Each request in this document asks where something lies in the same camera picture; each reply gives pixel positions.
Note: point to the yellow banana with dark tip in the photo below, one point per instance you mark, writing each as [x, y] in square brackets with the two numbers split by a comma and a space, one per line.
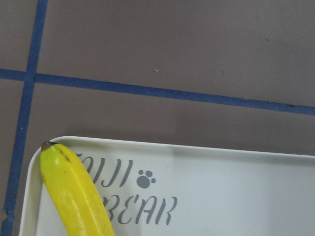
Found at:
[73, 192]

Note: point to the white bear-print tray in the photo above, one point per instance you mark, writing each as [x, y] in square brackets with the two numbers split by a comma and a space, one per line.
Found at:
[170, 190]

